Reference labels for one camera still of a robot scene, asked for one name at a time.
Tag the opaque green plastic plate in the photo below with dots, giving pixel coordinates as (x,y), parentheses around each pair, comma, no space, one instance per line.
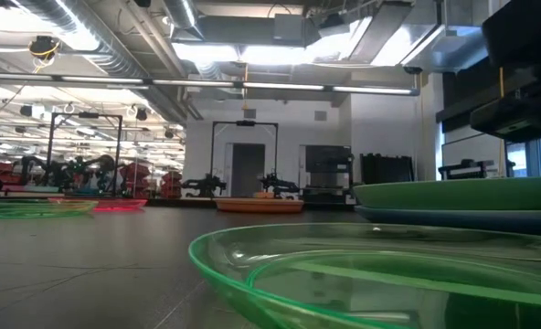
(458,194)

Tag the clear green plastic plate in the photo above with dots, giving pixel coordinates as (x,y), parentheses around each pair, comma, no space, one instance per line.
(24,208)
(343,292)

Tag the clear red plastic plate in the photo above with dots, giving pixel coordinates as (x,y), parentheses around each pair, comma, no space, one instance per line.
(119,204)

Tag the other-station black robot arm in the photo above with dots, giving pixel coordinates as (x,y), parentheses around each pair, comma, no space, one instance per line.
(46,171)
(97,166)
(204,185)
(279,185)

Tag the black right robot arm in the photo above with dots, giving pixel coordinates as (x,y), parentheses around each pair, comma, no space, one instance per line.
(526,32)

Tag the dark blue plastic plate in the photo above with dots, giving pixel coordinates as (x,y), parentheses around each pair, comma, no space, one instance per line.
(458,219)

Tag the black folded panel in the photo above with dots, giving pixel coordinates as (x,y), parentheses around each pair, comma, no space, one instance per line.
(387,169)

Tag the black cabinet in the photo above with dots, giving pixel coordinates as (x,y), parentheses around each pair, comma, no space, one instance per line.
(327,160)

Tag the long linear ceiling light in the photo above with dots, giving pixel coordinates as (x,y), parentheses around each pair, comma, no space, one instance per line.
(279,85)

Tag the grey door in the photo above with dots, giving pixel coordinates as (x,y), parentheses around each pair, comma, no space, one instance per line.
(248,166)

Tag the red storage bins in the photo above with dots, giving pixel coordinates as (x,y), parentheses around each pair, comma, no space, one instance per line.
(135,176)

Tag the black table mat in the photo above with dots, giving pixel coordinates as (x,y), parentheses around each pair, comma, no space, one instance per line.
(92,265)

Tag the black security camera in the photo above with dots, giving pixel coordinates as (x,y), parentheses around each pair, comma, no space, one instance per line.
(412,70)

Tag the grey rectangular air duct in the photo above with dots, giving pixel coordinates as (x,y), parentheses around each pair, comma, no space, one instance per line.
(252,29)

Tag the black station gantry frame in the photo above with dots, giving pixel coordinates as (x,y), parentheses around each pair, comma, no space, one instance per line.
(119,151)
(213,151)

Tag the silver round air duct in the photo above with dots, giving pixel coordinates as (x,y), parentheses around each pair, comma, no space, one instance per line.
(115,55)
(183,16)

